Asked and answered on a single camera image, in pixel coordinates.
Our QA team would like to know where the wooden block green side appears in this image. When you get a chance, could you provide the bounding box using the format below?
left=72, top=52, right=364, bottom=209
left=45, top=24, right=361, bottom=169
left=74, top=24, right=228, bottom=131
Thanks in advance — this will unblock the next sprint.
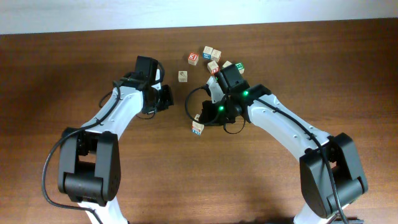
left=222, top=61, right=232, bottom=68

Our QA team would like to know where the plain wooden block hourglass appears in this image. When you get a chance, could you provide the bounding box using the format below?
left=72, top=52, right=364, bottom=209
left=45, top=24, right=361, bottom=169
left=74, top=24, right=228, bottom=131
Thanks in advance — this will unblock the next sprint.
left=211, top=49, right=221, bottom=63

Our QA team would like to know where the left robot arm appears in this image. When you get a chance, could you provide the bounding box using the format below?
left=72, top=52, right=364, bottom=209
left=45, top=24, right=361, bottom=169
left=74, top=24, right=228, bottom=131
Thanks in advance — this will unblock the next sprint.
left=57, top=56, right=173, bottom=223

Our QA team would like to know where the wooden block red top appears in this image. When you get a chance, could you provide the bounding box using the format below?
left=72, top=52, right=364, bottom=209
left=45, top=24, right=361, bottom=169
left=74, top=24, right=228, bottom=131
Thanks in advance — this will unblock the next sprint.
left=187, top=52, right=199, bottom=66

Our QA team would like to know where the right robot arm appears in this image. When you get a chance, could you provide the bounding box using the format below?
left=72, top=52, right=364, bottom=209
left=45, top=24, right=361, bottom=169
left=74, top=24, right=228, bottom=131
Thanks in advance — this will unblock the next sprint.
left=198, top=65, right=368, bottom=223

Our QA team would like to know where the wooden block Y red side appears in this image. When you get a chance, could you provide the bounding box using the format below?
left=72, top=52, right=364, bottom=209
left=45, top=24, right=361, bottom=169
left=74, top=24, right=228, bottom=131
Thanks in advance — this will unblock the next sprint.
left=207, top=60, right=220, bottom=75

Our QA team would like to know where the wooden block blue D side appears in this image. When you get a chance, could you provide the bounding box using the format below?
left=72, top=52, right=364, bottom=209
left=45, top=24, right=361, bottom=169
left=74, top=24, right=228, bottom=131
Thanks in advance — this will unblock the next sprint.
left=192, top=114, right=205, bottom=136

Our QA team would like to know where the wooden block letter K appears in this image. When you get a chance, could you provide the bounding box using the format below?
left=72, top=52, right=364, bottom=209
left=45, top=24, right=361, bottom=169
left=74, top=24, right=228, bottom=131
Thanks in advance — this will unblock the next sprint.
left=178, top=70, right=188, bottom=83

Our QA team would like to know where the wooden block green B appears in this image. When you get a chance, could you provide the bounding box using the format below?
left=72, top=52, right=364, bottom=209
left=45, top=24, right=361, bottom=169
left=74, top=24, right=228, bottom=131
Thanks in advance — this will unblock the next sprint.
left=235, top=62, right=245, bottom=74

